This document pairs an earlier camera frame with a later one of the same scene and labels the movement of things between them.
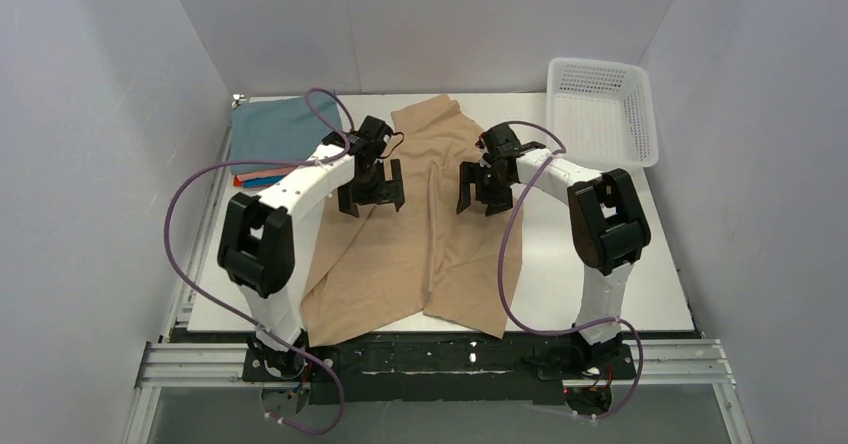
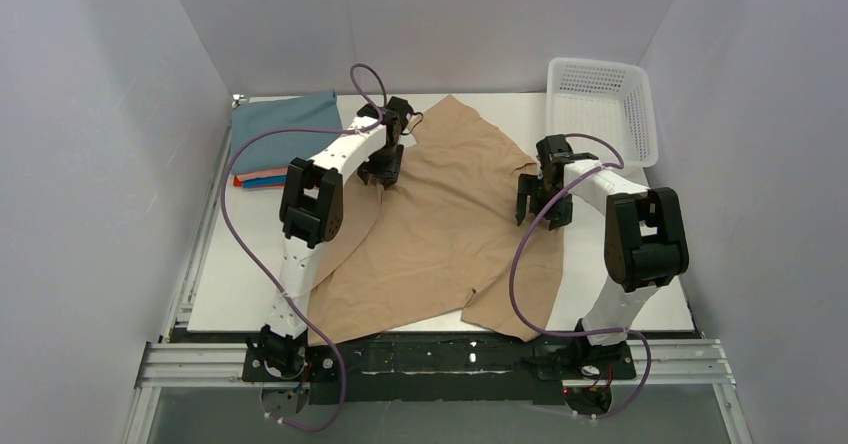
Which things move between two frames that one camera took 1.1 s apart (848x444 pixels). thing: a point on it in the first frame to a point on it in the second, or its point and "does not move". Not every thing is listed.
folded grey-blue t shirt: x=281 y=130 does not move
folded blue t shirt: x=262 y=182 does not move
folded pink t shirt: x=279 y=173 does not move
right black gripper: x=486 y=187 to x=543 y=199
